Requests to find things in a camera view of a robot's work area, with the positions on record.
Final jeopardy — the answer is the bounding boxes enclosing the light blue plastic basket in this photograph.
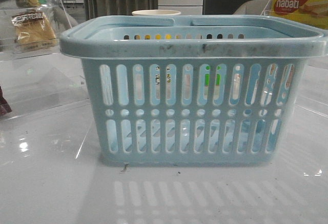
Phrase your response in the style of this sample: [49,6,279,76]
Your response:
[59,15,327,165]

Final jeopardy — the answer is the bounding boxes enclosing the popcorn paper cup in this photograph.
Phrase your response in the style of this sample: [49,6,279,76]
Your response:
[132,9,181,16]

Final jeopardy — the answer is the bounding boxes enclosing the clear acrylic left shelf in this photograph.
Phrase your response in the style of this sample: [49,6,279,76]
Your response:
[1,0,88,124]

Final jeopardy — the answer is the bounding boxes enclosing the dark red biscuit packet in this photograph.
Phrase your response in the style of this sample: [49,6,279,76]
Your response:
[0,88,12,116]

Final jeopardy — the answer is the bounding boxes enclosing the yellow nabati wafer box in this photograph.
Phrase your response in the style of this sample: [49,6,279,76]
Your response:
[269,0,327,30]

